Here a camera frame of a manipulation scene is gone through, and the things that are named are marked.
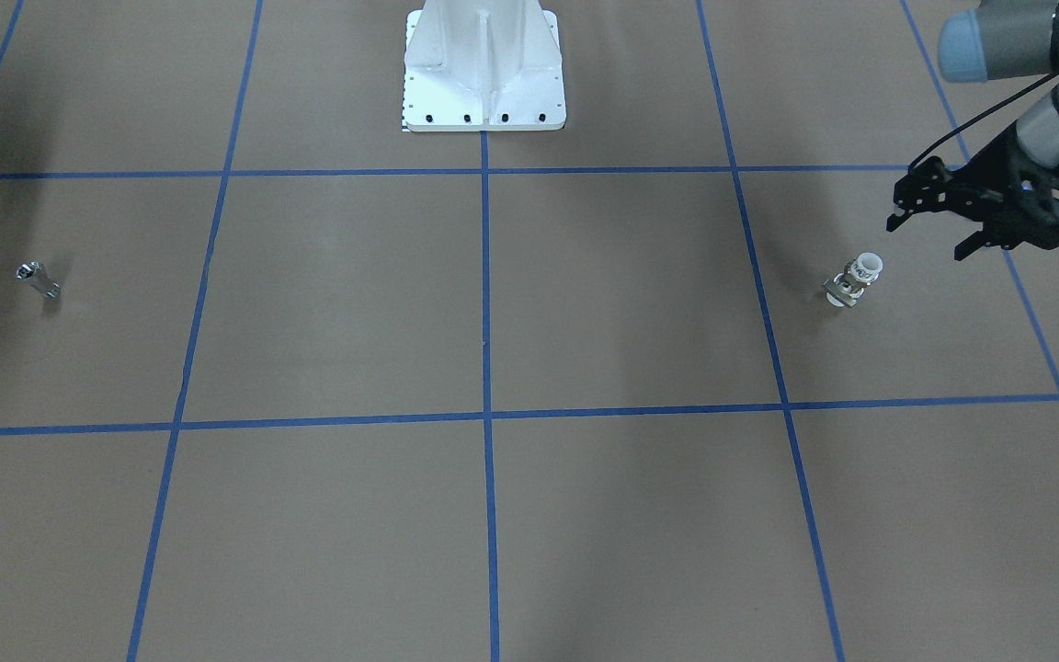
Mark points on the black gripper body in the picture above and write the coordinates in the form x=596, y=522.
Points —
x=992, y=173

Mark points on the white central pedestal column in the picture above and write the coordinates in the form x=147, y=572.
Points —
x=483, y=66

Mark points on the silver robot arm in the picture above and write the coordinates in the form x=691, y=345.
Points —
x=1003, y=40

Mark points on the chrome pipe tee fitting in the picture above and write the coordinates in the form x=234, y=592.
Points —
x=34, y=274

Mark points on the white PPR valve with handle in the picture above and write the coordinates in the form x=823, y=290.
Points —
x=849, y=285

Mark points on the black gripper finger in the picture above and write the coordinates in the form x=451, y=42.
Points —
x=974, y=242
x=901, y=215

